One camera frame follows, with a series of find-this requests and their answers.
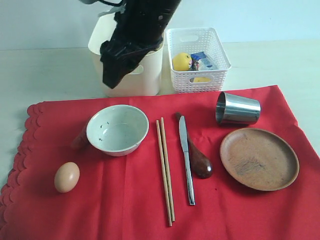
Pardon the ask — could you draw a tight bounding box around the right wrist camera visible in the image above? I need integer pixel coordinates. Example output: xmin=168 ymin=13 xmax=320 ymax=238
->
xmin=79 ymin=0 xmax=97 ymax=5

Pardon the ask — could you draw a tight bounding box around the blue white milk carton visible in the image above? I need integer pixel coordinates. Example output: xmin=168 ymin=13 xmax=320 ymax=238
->
xmin=190 ymin=51 xmax=218 ymax=71

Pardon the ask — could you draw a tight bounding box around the yellow cheese wedge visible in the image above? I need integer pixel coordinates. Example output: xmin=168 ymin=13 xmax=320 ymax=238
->
xmin=193 ymin=77 xmax=211 ymax=83

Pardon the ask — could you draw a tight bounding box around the stainless steel cup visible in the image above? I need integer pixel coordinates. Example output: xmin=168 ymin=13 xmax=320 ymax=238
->
xmin=215 ymin=91 xmax=261 ymax=125

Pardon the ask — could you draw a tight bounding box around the white ceramic bowl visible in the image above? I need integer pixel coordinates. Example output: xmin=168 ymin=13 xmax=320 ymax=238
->
xmin=85 ymin=104 xmax=149 ymax=157

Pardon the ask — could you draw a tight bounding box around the cream plastic bin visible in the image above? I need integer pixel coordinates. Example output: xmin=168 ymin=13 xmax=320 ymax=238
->
xmin=88 ymin=14 xmax=164 ymax=97

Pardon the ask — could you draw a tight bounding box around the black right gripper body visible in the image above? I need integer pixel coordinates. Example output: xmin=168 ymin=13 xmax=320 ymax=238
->
xmin=110 ymin=0 xmax=181 ymax=54

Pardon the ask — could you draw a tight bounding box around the left wooden chopstick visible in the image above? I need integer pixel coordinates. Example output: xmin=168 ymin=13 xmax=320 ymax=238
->
xmin=156 ymin=120 xmax=173 ymax=227

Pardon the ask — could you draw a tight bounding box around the dark wooden spoon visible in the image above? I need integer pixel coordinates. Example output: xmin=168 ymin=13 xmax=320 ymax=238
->
xmin=175 ymin=112 xmax=213 ymax=179

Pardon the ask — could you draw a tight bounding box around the red scalloped tablecloth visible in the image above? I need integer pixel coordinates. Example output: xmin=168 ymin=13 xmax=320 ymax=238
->
xmin=0 ymin=85 xmax=320 ymax=240

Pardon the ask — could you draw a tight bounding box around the silver table knife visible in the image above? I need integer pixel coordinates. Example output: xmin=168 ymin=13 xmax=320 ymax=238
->
xmin=178 ymin=116 xmax=196 ymax=206

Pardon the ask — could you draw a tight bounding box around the brown egg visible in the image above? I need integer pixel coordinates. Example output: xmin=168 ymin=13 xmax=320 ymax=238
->
xmin=54 ymin=162 xmax=80 ymax=193

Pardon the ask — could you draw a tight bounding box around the white perforated plastic basket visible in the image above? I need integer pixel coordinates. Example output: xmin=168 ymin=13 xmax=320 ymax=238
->
xmin=165 ymin=27 xmax=231 ymax=93

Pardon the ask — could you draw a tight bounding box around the yellow lemon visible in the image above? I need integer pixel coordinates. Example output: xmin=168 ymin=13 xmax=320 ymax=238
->
xmin=172 ymin=52 xmax=193 ymax=72

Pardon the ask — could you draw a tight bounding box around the brown wooden plate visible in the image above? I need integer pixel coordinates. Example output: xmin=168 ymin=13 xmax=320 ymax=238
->
xmin=219 ymin=127 xmax=300 ymax=192

